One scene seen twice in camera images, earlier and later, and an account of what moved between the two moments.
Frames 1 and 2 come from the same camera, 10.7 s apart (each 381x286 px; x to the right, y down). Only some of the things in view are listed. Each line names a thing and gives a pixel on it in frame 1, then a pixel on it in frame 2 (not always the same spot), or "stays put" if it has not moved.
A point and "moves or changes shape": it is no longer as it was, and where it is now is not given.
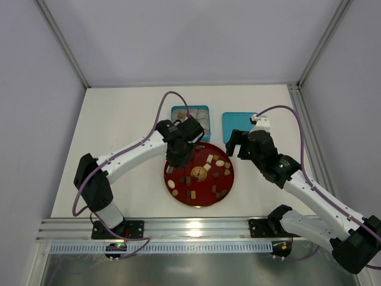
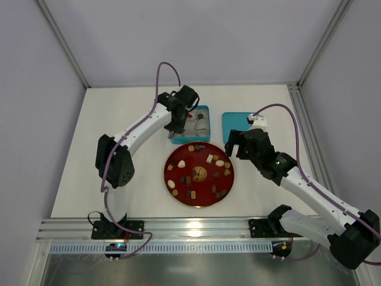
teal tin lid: x=236 y=120 stays put
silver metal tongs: x=169 y=169 moves or changes shape
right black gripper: x=242 y=146 stays put
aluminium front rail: x=224 y=230 stays put
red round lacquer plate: x=205 y=180 stays put
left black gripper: x=179 y=161 to x=175 y=128
